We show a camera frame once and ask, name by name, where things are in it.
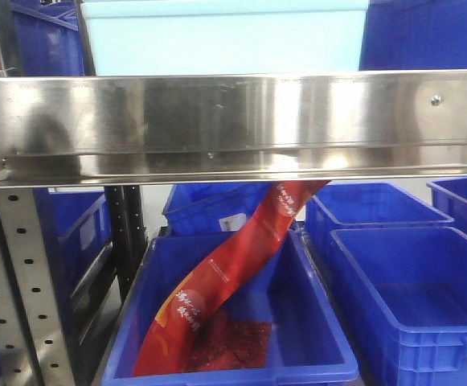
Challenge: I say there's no light blue plastic bin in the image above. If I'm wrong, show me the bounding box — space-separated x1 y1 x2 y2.
80 1 369 76

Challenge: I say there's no stainless steel shelf beam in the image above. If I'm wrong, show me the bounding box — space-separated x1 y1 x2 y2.
0 70 467 189

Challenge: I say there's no dark blue bin left shelf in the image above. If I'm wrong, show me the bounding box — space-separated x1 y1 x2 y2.
48 191 111 290

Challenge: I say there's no tilted dark blue bin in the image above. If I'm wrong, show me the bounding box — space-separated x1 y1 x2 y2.
162 182 272 236

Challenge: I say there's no dark blue bin rear right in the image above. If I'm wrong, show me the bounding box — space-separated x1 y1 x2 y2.
305 183 454 269

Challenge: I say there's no red mesh packet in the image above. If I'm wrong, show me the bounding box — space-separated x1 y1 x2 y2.
186 310 272 372

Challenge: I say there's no dark blue bin with banner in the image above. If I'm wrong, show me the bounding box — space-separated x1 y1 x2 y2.
101 231 358 385

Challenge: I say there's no red printed plastic banner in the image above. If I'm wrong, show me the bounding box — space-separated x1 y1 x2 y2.
133 180 328 376

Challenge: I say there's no dark blue bin front right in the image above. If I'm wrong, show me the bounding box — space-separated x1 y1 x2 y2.
330 228 467 385

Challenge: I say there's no dark blue bin top right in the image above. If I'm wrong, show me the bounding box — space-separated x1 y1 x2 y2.
360 1 467 70

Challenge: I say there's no dark blue bin top left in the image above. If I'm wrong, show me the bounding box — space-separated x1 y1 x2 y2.
10 1 85 76

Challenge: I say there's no black perforated upright post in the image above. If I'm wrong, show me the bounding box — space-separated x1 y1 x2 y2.
104 185 148 301

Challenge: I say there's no perforated steel shelf post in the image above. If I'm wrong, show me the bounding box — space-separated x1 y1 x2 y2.
0 188 83 385

